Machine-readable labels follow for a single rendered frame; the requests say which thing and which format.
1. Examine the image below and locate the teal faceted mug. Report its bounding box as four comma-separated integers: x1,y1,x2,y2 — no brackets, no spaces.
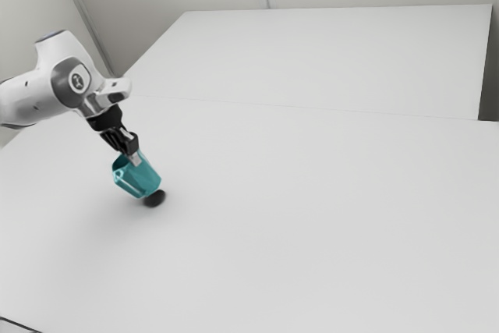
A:
111,149,162,199

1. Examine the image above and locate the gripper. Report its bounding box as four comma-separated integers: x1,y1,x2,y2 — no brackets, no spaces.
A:
86,105,143,168

